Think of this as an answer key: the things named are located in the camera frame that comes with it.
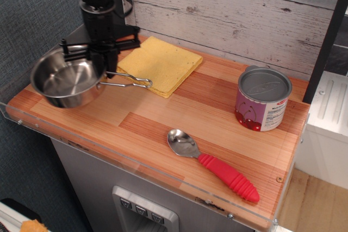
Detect small steel pot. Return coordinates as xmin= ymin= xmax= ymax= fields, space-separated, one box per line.
xmin=30 ymin=48 xmax=152 ymax=108

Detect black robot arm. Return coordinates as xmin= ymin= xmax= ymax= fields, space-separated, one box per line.
xmin=79 ymin=0 xmax=140 ymax=78

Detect folded yellow cloth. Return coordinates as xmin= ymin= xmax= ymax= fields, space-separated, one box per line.
xmin=117 ymin=36 xmax=203 ymax=98

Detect white toy sink unit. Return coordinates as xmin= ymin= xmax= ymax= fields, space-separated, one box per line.
xmin=295 ymin=72 xmax=347 ymax=189

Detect orange sponge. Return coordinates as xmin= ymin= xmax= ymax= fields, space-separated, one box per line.
xmin=20 ymin=220 xmax=48 ymax=232

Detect clear acrylic edge guard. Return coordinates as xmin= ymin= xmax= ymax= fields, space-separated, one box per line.
xmin=0 ymin=101 xmax=279 ymax=226

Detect red handled metal spoon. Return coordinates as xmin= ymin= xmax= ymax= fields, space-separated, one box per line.
xmin=167 ymin=129 xmax=260 ymax=203

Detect black vertical frame post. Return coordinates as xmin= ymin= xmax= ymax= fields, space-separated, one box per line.
xmin=302 ymin=0 xmax=347 ymax=104

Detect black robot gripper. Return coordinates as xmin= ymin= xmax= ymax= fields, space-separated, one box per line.
xmin=60 ymin=3 xmax=140 ymax=72

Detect cherry label tin can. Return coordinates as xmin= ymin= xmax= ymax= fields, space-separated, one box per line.
xmin=234 ymin=66 xmax=292 ymax=131

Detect grey toy fridge cabinet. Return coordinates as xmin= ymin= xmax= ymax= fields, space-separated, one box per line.
xmin=52 ymin=140 xmax=252 ymax=231

